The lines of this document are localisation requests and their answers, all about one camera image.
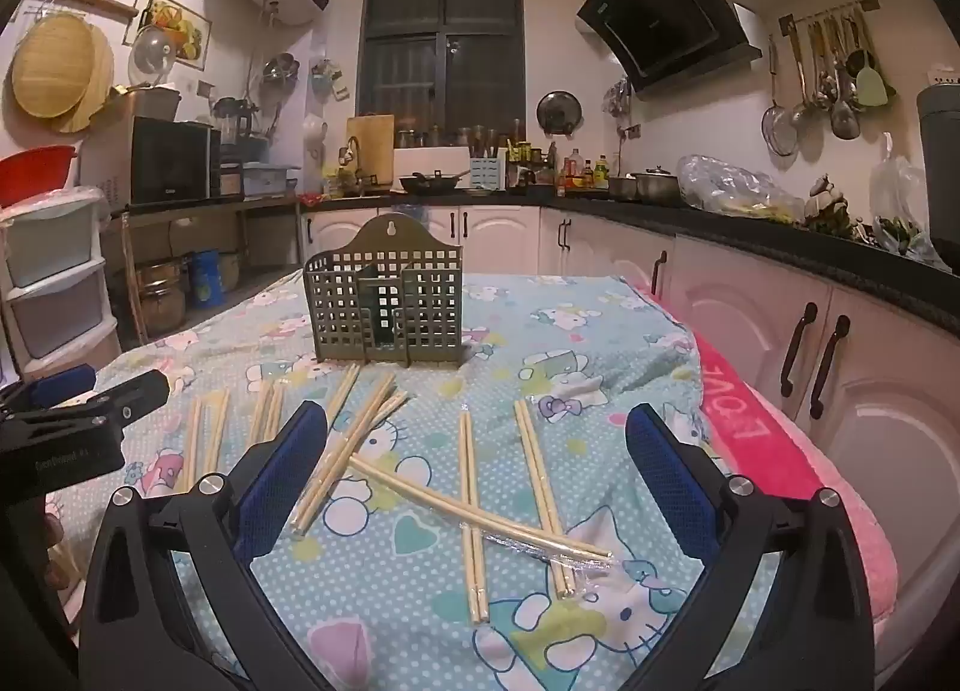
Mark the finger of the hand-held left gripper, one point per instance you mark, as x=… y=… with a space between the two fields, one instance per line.
x=127 y=398
x=64 y=380

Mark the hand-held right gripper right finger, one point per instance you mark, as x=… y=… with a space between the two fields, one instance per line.
x=667 y=481

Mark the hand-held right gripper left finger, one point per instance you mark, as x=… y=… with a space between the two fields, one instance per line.
x=281 y=481

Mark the green plastic utensil holder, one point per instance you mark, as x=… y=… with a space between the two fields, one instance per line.
x=420 y=263

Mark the person's left hand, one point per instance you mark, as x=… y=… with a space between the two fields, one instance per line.
x=60 y=548

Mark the pink blanket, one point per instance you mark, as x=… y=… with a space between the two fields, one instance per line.
x=757 y=428

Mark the plastic drawer unit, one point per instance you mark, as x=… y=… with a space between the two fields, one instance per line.
x=52 y=271

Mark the wooden pole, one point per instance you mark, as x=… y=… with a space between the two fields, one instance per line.
x=135 y=286

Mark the steel stockpot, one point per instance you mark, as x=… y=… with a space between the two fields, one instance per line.
x=159 y=286

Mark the blue tin can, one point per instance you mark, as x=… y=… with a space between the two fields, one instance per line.
x=202 y=278

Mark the blue cartoon printed blanket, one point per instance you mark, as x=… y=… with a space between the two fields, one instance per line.
x=600 y=331

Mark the wooden shelf rack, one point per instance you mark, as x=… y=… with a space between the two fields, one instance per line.
x=195 y=207

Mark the red plastic basin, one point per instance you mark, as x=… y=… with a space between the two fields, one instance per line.
x=37 y=174

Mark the black microwave oven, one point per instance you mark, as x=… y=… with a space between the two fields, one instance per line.
x=169 y=162

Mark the black kitchen countertop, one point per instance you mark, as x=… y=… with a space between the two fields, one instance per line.
x=750 y=230

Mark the red snack packet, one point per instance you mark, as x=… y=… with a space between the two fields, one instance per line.
x=311 y=198

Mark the round bamboo tray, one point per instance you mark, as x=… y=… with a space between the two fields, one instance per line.
x=52 y=65
x=101 y=95

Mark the steel bowl pot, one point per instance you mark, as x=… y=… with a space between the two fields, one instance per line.
x=622 y=187

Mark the clear plastic bag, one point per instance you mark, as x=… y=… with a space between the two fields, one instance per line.
x=727 y=189

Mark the ginger roots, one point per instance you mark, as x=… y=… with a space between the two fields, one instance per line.
x=829 y=207

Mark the group of condiment bottles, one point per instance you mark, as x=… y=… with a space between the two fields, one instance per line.
x=581 y=174

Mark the kitchen faucet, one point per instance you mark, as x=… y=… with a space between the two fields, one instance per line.
x=352 y=155

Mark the black wok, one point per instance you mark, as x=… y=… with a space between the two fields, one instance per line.
x=429 y=183

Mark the glass pot lid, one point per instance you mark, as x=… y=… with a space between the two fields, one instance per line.
x=154 y=54

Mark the wooden cutting board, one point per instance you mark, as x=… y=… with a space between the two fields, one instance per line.
x=373 y=147

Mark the plastic bag of greens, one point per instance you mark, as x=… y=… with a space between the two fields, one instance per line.
x=896 y=204

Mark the blue knife holder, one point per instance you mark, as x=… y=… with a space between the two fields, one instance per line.
x=486 y=170

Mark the hanging steel bowl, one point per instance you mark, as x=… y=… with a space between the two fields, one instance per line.
x=281 y=69

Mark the steel mesh strainer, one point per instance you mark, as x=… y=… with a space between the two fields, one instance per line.
x=780 y=129

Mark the row of spice jars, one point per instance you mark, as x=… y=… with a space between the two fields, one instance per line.
x=442 y=135

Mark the small steel ladle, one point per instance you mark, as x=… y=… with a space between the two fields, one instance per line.
x=802 y=112

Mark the large steel ladle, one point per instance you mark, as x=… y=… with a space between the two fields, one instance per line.
x=844 y=123

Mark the dark grey jug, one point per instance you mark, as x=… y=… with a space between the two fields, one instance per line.
x=937 y=166

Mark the green spatula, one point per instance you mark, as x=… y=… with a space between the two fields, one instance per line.
x=871 y=87

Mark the black range hood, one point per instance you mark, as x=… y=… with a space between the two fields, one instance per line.
x=660 y=24

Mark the dark framed window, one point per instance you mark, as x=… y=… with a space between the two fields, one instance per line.
x=442 y=39

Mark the fruit wall poster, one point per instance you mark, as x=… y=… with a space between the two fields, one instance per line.
x=176 y=24

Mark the wall hung pan lid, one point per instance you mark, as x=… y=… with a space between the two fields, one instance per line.
x=559 y=112

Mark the wall utensil rail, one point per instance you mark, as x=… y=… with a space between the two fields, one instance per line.
x=825 y=12

